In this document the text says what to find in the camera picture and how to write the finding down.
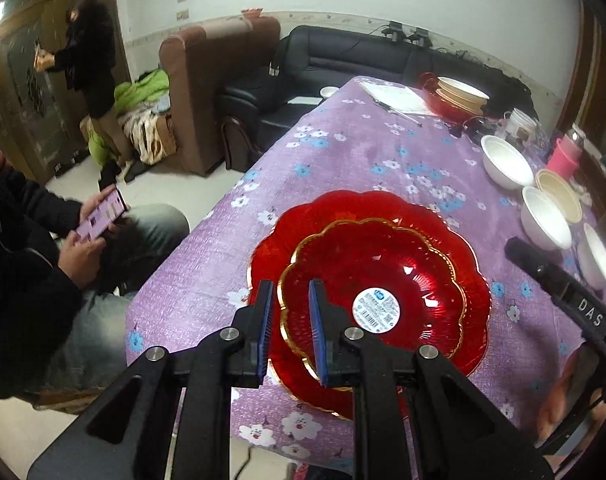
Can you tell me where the brown armchair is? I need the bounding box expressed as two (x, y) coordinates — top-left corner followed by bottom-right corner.
(158, 15), (281, 177)

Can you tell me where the standing person in black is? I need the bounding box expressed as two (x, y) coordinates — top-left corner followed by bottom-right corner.
(34, 0), (134, 166)

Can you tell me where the beige plastic bowl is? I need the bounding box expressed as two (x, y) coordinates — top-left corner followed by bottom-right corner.
(535, 169), (583, 224)

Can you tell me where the black leather sofa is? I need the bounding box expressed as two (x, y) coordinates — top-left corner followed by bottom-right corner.
(216, 25), (538, 172)

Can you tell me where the pink smartphone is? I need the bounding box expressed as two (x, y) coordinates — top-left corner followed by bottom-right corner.
(76, 184), (128, 243)

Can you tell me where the green patterned blanket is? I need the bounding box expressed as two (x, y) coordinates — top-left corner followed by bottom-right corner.
(114, 70), (177, 165)

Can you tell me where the red bowl under stack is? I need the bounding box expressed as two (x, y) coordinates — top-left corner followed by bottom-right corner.
(418, 72), (483, 125)

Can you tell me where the white lidded jar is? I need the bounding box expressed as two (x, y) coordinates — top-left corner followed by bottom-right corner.
(504, 107), (538, 144)

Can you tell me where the white paper notebook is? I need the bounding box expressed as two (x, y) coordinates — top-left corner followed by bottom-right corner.
(359, 81), (433, 116)

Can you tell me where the dark wooden door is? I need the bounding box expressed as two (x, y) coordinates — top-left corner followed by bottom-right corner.
(0, 0), (118, 183)

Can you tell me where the white foam bowl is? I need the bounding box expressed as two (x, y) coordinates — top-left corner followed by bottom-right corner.
(576, 223), (606, 290)
(481, 136), (534, 191)
(521, 186), (572, 252)

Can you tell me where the seated man in black jacket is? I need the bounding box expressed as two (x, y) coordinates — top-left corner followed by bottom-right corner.
(0, 151), (190, 400)

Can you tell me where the small red gold-rimmed plate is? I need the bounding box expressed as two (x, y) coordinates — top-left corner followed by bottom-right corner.
(276, 218), (476, 389)

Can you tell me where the pink sleeved thermos bottle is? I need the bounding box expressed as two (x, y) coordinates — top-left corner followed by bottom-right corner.
(546, 124), (585, 181)

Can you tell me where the black pen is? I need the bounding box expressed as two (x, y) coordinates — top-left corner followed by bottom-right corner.
(374, 100), (423, 127)

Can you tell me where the stack of beige bowls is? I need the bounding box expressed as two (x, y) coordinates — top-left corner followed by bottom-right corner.
(435, 77), (489, 115)

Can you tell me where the large red flower plate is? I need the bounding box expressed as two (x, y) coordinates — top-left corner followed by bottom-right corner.
(248, 190), (490, 418)

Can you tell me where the small white cup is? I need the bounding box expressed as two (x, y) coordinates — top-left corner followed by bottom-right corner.
(319, 86), (340, 100)

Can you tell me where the purple floral tablecloth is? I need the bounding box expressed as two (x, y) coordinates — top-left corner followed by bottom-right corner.
(125, 75), (606, 466)

